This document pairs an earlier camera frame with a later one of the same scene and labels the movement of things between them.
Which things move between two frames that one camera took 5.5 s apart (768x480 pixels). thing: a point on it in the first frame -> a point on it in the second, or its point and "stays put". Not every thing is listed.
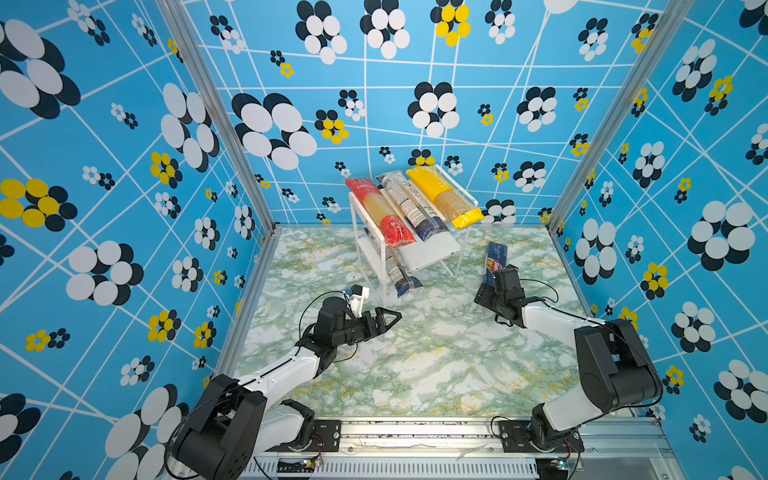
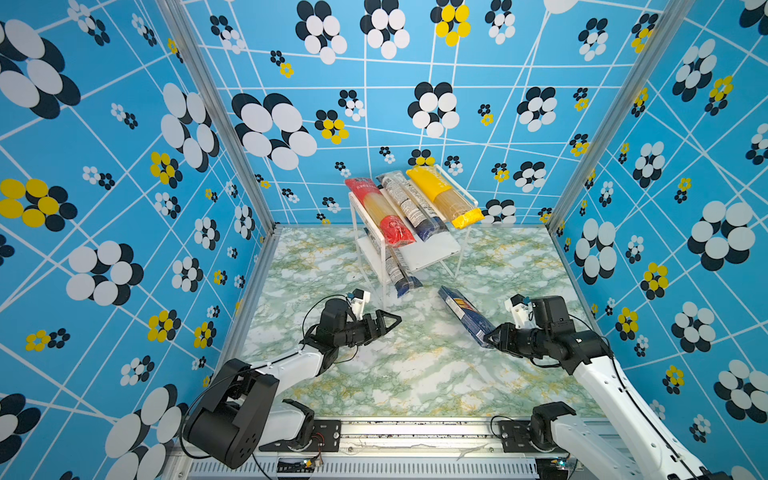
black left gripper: [370, 332] stays put
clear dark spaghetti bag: [397, 271] stays put
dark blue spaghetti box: [497, 257] -> [467, 314]
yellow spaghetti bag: [446, 195] stays put
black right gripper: [483, 295] -> [505, 340]
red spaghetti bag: [395, 230] stays put
